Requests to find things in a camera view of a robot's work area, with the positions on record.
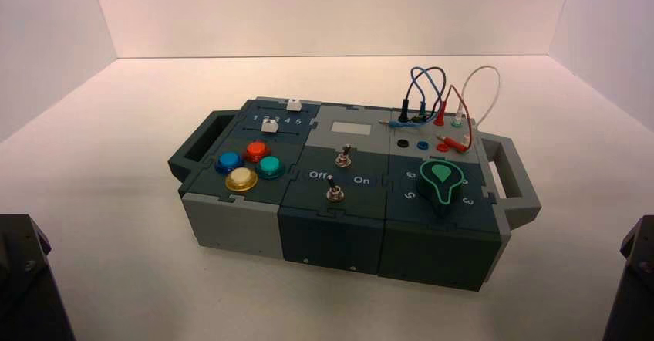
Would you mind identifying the red push button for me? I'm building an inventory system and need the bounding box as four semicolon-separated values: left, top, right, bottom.
241;140;272;164

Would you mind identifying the dark teal grey control box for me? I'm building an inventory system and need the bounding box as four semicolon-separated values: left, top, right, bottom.
167;98;543;292

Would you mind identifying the metal toggle switch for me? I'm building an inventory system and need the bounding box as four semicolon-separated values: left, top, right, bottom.
335;144;354;168
325;174;345;204

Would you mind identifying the dark rotary knob green pointer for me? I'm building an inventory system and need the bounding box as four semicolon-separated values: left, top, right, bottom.
415;159;465;219

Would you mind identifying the grey display window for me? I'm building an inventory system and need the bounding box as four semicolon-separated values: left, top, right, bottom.
330;120;373;137

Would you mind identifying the dark blue jumper cable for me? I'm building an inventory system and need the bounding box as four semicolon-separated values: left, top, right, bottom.
399;67;448;123

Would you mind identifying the blue push button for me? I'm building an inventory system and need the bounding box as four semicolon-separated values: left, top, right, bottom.
214;151;244;176

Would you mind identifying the red jumper cable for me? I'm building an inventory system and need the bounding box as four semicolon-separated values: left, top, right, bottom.
433;84;474;154

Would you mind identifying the white jumper cable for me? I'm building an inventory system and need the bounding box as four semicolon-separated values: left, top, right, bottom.
451;66;502;129

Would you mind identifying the teal green push button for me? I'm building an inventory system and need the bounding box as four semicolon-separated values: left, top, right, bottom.
255;155;287;181

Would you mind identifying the yellow push button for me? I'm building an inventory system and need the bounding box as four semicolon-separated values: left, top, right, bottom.
225;167;259;194

